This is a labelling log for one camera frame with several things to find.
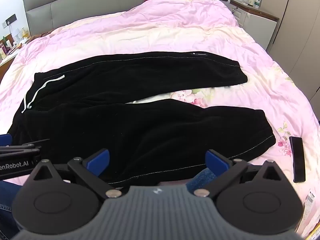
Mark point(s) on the person's left leg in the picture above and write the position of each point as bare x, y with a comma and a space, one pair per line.
7, 205

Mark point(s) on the white wall socket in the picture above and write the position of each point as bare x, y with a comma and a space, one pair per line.
4, 24

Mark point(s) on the clear glass cup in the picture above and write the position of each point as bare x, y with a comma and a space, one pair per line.
244, 0

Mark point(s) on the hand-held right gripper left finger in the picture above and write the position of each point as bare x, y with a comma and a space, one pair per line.
98, 162

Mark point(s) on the black pants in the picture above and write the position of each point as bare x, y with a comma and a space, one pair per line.
125, 130

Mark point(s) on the white barcode label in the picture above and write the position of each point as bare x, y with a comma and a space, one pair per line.
310, 202

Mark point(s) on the black remote control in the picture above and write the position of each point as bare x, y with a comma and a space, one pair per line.
298, 160

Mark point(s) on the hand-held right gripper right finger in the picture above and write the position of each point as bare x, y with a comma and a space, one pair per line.
216, 162

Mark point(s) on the yellow bottle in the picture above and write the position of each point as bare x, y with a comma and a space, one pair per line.
24, 32

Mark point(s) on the beige wardrobe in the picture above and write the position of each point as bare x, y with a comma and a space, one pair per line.
297, 30

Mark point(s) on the white nightstand with wooden top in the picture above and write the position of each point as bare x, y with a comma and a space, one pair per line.
257, 22

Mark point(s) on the white table lamp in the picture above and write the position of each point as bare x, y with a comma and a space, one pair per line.
17, 36

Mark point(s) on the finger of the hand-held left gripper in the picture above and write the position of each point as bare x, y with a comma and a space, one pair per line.
25, 148
5, 139

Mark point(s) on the pink floral quilt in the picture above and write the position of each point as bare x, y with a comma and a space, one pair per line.
155, 30

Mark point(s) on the grey padded headboard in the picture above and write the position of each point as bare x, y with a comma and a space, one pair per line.
75, 2

